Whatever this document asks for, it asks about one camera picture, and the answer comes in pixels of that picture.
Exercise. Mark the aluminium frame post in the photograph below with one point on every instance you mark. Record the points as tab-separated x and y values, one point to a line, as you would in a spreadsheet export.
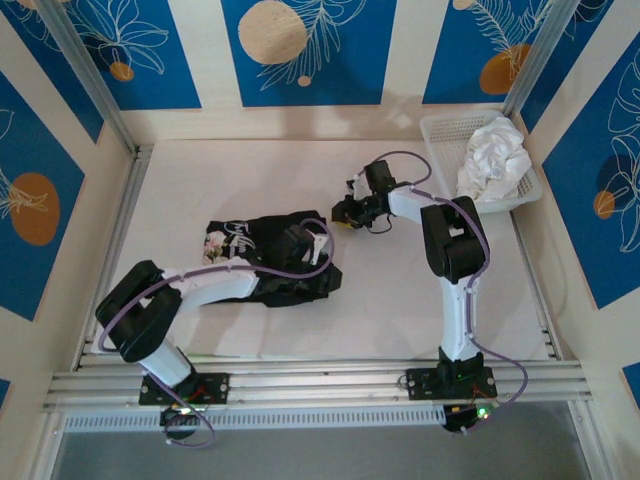
85	70
540	55

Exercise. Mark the black printed t-shirt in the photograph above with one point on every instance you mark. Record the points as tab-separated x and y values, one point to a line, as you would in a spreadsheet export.
295	295

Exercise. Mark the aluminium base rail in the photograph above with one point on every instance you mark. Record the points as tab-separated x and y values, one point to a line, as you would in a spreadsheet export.
310	380

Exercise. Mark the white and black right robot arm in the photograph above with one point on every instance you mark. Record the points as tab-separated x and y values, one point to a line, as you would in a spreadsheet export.
457	310

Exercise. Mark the crumpled white cloth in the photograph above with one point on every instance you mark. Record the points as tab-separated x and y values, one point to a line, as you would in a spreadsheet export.
495	160

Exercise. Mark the black controller board box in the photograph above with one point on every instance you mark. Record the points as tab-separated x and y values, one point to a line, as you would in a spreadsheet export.
180	417
465	417

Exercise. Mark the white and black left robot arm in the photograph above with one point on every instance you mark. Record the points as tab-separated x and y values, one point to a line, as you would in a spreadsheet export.
215	287

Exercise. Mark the white perforated plastic basket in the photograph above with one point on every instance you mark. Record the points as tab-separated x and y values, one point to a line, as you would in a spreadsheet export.
440	145

